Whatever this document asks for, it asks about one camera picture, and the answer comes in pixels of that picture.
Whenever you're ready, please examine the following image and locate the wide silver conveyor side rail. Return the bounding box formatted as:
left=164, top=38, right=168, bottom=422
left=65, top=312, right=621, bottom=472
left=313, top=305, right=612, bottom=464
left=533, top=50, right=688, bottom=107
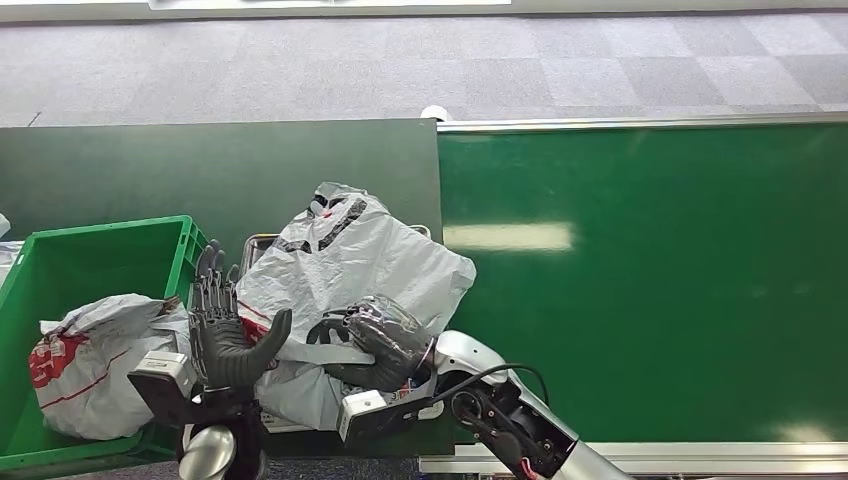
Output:
left=418, top=442, right=848, bottom=478

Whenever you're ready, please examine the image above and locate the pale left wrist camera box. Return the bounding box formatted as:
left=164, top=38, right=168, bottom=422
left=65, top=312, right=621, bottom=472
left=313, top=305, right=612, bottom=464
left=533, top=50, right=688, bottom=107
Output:
left=127, top=350, right=199, bottom=427

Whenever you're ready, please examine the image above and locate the dark green table board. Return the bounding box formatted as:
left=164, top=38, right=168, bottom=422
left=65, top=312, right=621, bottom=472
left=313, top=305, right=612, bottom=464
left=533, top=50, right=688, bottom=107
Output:
left=0, top=118, right=456, bottom=460

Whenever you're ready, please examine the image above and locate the green conveyor belt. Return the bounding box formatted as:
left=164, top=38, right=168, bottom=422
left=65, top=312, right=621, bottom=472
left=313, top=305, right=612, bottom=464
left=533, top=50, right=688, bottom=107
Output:
left=437, top=123, right=848, bottom=446

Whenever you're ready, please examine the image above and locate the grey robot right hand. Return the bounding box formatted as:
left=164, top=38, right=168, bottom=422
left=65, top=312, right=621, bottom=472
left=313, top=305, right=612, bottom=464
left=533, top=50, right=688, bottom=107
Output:
left=305, top=294, right=436, bottom=393

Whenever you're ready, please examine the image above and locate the crumpled grey red-print courier bag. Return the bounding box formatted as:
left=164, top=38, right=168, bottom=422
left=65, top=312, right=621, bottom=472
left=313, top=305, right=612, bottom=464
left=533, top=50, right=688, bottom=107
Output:
left=27, top=294, right=195, bottom=443

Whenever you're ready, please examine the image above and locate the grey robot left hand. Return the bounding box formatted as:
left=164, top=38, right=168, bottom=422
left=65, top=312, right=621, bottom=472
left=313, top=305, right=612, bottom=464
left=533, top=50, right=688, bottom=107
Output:
left=188, top=239, right=294, bottom=392

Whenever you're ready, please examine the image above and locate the thin silver conveyor side rail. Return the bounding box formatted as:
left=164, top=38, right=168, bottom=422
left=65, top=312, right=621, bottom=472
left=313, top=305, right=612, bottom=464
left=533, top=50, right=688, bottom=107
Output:
left=437, top=111, right=848, bottom=134

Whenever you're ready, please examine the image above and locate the electronic scale with steel tray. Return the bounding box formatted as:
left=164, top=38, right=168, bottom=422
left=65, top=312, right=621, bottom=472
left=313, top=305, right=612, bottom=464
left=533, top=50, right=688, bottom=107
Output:
left=238, top=224, right=446, bottom=437

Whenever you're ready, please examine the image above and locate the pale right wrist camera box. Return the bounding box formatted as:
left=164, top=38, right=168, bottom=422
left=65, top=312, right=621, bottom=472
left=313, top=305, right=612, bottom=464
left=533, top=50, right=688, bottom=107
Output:
left=335, top=388, right=446, bottom=446

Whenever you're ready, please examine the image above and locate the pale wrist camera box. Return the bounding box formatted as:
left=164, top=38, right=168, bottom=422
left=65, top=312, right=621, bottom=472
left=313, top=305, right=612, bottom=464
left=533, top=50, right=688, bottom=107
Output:
left=127, top=350, right=199, bottom=427
left=335, top=388, right=446, bottom=446

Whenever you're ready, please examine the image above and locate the green plastic crate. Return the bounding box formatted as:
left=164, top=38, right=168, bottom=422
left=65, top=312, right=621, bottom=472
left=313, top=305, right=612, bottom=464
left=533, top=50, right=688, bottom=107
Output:
left=0, top=215, right=208, bottom=473

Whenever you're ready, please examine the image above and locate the grey courier bag black logo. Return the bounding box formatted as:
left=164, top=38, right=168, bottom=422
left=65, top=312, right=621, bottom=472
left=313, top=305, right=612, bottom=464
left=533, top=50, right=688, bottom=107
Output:
left=235, top=181, right=478, bottom=433

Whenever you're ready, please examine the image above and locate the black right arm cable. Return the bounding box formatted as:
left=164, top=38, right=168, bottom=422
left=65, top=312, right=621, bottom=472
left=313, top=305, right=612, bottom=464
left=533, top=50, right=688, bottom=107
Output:
left=429, top=362, right=552, bottom=408

